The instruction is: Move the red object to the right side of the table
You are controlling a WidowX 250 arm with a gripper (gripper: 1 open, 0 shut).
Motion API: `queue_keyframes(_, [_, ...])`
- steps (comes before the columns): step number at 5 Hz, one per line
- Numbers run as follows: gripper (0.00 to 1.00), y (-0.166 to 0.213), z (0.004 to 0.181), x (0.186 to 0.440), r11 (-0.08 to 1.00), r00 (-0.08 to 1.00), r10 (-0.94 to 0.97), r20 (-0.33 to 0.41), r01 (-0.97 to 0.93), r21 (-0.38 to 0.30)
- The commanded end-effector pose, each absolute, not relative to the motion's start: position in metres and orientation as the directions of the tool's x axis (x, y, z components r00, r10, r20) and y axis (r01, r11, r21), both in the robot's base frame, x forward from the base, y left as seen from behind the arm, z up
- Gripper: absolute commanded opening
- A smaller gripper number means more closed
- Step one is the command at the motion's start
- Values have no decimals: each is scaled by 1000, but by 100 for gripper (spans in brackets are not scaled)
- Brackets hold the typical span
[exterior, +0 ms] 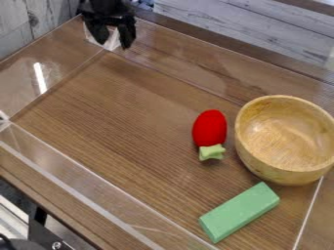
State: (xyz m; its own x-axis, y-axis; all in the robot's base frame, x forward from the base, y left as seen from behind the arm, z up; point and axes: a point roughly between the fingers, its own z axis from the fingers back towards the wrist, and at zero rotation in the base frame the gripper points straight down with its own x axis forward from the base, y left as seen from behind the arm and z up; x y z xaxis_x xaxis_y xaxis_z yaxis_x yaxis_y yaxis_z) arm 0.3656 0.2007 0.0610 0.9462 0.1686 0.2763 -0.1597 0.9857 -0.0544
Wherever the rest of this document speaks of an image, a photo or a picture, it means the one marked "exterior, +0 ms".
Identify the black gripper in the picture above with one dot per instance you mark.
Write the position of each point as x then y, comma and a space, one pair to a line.
108, 12

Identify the red plush strawberry toy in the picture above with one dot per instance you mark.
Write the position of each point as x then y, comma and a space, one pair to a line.
210, 134

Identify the wooden bowl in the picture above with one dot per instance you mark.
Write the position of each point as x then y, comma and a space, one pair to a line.
284, 139

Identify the black table leg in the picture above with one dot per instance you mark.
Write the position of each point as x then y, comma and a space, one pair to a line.
40, 216

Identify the green rectangular block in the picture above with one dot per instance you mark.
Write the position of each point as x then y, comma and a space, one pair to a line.
239, 211

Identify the clear acrylic corner bracket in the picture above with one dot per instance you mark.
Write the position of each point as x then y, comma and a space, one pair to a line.
112, 40

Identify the clear acrylic tray wall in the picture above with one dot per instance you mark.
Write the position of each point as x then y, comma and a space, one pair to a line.
96, 142

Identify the black metal bracket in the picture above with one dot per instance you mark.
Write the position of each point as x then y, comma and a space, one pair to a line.
44, 237

